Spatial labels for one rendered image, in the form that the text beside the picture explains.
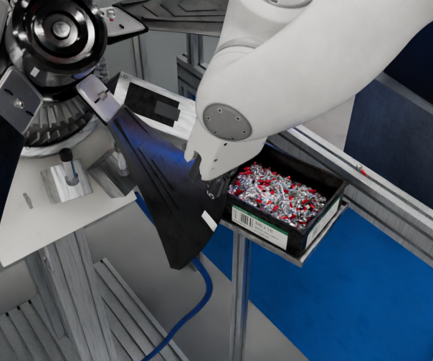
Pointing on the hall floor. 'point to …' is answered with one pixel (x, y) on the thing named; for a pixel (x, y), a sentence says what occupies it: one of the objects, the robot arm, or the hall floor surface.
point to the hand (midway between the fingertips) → (216, 180)
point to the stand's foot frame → (33, 349)
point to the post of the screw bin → (239, 295)
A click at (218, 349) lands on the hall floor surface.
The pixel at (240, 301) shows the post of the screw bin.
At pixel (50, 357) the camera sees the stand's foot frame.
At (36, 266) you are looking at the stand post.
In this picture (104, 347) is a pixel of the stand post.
